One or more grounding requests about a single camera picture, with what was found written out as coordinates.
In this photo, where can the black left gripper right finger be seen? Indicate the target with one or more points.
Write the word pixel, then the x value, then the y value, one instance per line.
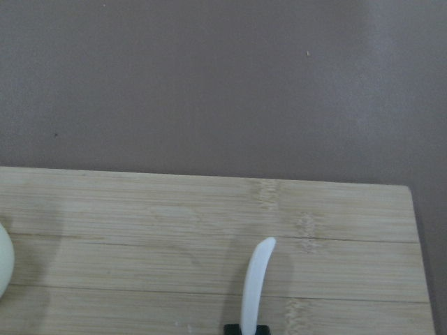
pixel 262 330

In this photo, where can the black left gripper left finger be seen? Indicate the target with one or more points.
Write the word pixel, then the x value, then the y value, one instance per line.
pixel 232 329

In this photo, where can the white ceramic spoon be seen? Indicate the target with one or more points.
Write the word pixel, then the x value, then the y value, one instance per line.
pixel 253 285

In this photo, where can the wooden cutting board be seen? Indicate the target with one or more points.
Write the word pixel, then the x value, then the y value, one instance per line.
pixel 131 253

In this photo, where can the white steamed bun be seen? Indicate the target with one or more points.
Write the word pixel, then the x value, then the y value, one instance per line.
pixel 7 260

